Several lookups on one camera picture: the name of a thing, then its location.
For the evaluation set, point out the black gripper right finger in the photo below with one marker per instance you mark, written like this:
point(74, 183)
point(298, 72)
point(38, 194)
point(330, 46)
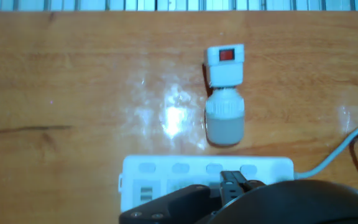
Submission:
point(232, 186)

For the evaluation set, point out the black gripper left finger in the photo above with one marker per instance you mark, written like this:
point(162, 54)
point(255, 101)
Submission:
point(172, 207)

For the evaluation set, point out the white bulb holder with bulb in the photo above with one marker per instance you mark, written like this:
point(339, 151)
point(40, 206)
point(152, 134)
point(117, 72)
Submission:
point(225, 118)

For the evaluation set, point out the white power strip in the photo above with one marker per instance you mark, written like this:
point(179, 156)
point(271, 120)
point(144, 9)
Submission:
point(166, 180)

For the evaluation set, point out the brown wooden board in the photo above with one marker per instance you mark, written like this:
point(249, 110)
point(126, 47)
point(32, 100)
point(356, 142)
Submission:
point(57, 171)

